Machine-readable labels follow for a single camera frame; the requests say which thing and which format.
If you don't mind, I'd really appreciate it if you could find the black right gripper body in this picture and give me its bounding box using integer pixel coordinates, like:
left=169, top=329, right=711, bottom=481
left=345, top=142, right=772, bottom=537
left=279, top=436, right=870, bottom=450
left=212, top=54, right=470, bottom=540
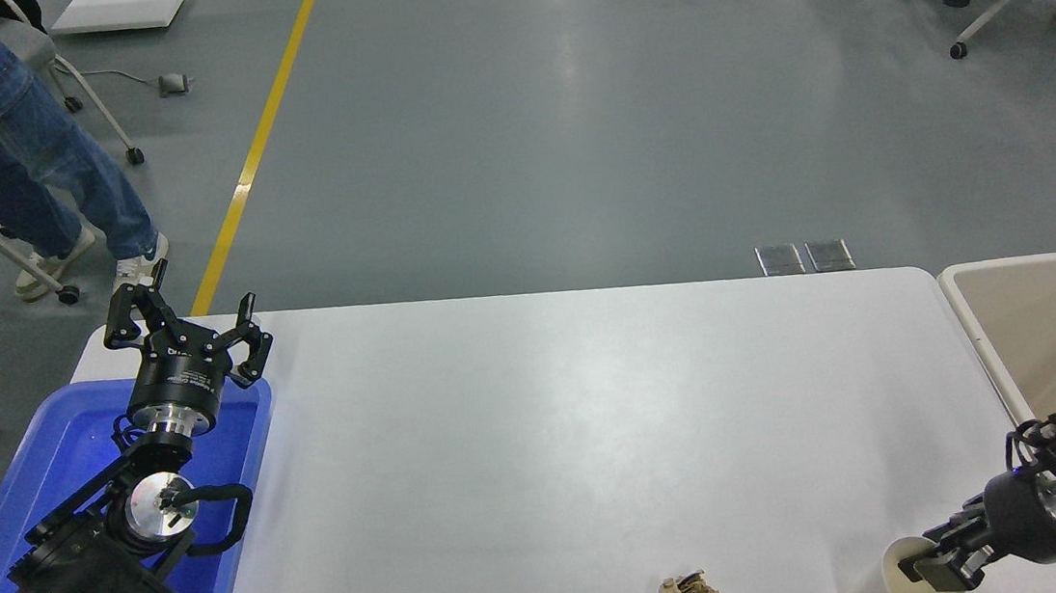
left=980, top=465, right=1056, bottom=572

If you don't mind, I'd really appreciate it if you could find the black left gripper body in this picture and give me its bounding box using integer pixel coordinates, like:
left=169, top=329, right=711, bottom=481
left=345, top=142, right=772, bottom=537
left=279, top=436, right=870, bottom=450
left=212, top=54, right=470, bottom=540
left=122, top=331, right=241, bottom=425

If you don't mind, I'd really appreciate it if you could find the white paper cup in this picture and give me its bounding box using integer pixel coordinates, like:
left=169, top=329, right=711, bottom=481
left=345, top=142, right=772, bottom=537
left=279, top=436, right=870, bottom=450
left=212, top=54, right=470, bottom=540
left=878, top=530, right=967, bottom=593

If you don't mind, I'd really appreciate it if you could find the blue plastic tray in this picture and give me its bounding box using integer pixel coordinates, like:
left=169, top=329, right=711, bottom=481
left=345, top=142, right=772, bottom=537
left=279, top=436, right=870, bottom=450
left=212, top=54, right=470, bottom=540
left=0, top=363, right=293, bottom=593

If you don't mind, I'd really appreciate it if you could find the metal floor socket plate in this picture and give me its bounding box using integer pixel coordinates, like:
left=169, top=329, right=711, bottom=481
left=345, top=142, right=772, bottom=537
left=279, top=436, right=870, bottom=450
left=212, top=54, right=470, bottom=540
left=803, top=236, right=857, bottom=275
left=754, top=241, right=808, bottom=280

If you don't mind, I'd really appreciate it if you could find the white flat board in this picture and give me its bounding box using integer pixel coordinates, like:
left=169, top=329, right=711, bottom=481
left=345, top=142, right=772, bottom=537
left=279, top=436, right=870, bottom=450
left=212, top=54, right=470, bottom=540
left=47, top=0, right=194, bottom=40

